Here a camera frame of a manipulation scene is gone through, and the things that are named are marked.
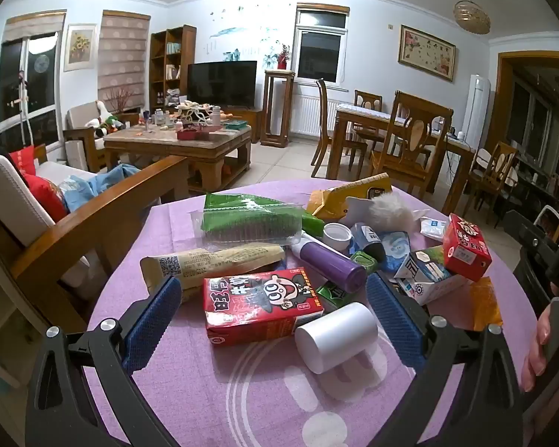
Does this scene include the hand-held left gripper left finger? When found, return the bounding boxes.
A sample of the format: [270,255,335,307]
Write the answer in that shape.
[28,276,187,447]

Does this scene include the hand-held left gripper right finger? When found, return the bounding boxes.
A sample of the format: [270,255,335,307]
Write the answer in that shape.
[366,271,527,447]

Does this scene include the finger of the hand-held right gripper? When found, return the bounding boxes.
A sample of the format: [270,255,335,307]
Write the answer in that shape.
[503,210,559,262]

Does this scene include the white blue milk carton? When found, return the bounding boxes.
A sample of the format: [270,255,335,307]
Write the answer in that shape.
[394,247,476,305]

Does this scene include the white paper cup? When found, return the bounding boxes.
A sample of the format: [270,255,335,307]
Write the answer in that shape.
[294,302,379,375]

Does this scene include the large red milk carton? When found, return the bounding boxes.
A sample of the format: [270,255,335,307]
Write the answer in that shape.
[202,266,326,346]

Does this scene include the person's right hand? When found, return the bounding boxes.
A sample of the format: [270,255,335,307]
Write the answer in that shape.
[521,307,555,393]

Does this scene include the white plastic chair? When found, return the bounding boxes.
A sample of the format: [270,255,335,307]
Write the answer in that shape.
[533,205,559,238]

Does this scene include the small red carton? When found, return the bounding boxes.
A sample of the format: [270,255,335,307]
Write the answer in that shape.
[442,213,492,282]

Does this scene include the small green carton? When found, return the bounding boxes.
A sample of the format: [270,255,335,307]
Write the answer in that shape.
[349,250,378,273]
[314,280,350,310]

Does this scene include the light blue packet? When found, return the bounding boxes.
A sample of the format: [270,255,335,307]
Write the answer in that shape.
[377,230,411,273]

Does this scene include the wooden dining chair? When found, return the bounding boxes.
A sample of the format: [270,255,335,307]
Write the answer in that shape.
[353,90,383,109]
[311,78,355,168]
[468,142,519,224]
[370,91,454,201]

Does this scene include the orange wrapper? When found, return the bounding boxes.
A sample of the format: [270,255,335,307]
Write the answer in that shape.
[468,277,504,331]

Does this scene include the beige paper bag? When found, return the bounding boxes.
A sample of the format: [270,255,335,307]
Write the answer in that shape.
[140,244,287,296]

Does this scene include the purple bottle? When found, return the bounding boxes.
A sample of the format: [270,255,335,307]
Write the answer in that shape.
[291,230,368,294]

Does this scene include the dark blue packet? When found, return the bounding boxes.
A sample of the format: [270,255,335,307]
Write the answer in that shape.
[351,222,386,261]

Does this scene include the white tissue packet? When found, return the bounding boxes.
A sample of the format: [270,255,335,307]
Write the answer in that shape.
[419,216,448,243]

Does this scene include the white bottle cap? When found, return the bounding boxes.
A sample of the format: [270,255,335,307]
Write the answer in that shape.
[323,222,353,252]

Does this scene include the white fluffy ball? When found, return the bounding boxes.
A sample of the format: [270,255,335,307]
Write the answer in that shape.
[345,191,417,234]

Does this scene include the wooden sofa white cushions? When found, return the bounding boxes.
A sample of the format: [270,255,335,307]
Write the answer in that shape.
[0,146,189,336]

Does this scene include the yellow packet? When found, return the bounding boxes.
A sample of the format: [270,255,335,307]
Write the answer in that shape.
[306,173,394,222]

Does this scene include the purple tablecloth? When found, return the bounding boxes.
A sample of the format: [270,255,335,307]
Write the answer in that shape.
[81,178,539,447]

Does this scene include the white standing air conditioner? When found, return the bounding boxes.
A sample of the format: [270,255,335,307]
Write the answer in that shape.
[461,73,491,150]

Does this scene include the green snack bag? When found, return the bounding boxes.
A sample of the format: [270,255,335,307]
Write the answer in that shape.
[201,192,324,238]

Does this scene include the blue cloth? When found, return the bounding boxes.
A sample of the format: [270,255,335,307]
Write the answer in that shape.
[58,164,143,210]

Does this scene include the red cushion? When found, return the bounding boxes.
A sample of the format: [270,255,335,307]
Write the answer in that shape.
[23,173,69,223]
[9,146,37,174]

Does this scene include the wooden coffee table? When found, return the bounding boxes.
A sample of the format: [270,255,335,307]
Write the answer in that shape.
[103,123,253,196]

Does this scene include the wooden dining table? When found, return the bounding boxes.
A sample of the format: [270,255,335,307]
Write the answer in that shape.
[328,103,476,215]

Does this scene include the framed floral picture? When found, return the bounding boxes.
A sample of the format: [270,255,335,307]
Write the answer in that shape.
[397,25,456,82]

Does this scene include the wooden armchair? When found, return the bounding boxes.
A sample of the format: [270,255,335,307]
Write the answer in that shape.
[64,101,140,168]

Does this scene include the white goose plush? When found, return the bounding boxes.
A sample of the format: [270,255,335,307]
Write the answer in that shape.
[95,101,117,124]

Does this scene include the wooden television stand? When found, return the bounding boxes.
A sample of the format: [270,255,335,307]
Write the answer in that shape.
[221,106,264,141]

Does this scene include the white radiator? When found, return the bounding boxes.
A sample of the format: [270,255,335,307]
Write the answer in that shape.
[291,93,350,136]

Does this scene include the gold chandelier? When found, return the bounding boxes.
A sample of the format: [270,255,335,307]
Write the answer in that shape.
[453,0,491,35]

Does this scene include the black television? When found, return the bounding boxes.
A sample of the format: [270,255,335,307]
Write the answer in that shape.
[187,60,258,108]

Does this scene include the wooden bookshelf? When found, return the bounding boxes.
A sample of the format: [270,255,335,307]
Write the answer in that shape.
[149,25,197,112]

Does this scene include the pink roller blind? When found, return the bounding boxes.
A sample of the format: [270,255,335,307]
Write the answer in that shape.
[97,10,151,103]

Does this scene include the wooden plant stand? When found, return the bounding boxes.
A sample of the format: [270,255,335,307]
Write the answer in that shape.
[261,69,295,147]

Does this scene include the balcony window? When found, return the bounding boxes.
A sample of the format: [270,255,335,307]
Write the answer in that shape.
[0,32,61,150]

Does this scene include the white framed window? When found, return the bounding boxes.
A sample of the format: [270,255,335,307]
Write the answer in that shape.
[294,4,350,85]

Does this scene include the sunflower picture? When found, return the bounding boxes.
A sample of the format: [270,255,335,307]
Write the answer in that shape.
[64,23,97,72]

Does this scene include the striped window blind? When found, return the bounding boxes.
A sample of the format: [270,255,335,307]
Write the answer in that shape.
[4,10,67,44]

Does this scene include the wooden door frame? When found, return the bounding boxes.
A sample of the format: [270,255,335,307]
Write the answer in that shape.
[496,51,559,159]

